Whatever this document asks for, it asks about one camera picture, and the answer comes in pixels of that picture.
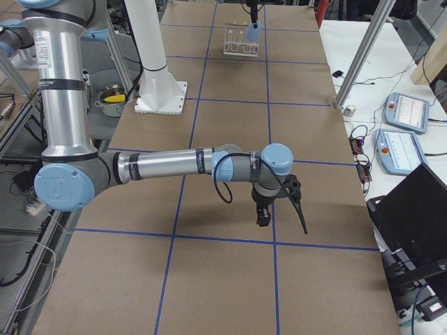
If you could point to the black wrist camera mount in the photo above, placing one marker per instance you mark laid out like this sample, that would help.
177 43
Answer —
290 187

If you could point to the teach pendant tablet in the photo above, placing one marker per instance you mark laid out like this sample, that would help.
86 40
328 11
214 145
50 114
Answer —
400 152
407 112

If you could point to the steel pot with corn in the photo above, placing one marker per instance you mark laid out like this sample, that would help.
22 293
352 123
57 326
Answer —
111 100

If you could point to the near teach pendant tablet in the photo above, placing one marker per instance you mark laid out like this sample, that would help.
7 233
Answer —
400 152

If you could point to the orange black circuit board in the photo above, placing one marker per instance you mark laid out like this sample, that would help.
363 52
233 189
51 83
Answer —
356 146

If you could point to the small silver cylinder weight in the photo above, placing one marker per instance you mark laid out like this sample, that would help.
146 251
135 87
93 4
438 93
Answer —
349 111

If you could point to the aluminium frame post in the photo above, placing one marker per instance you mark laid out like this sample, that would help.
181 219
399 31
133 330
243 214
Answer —
382 12

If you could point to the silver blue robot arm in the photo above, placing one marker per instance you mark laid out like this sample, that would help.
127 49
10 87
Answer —
74 172
10 38

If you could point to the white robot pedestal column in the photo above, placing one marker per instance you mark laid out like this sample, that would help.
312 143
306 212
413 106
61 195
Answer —
159 91

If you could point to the white wire cup holder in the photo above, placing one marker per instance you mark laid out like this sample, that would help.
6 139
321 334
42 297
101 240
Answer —
235 41

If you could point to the light blue plastic cup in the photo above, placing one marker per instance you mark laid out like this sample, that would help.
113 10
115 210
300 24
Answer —
253 32

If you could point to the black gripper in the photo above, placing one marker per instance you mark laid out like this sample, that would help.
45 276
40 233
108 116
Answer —
260 204
254 15

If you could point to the black laptop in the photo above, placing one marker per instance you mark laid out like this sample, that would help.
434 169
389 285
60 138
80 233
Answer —
412 217

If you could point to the far teach pendant tablet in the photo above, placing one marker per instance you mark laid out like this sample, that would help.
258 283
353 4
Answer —
407 112

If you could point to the small black puck device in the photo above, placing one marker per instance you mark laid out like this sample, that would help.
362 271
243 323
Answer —
338 73

